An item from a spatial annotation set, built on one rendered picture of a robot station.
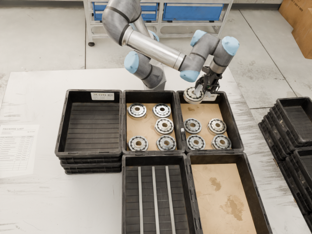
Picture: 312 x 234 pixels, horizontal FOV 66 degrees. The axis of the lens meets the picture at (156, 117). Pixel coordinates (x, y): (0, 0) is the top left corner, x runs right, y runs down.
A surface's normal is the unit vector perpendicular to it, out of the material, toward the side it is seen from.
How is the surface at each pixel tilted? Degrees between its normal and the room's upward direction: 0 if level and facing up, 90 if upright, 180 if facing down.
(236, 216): 0
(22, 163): 0
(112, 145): 0
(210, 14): 90
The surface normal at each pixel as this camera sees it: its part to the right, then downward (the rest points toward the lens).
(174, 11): 0.16, 0.80
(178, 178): 0.10, -0.59
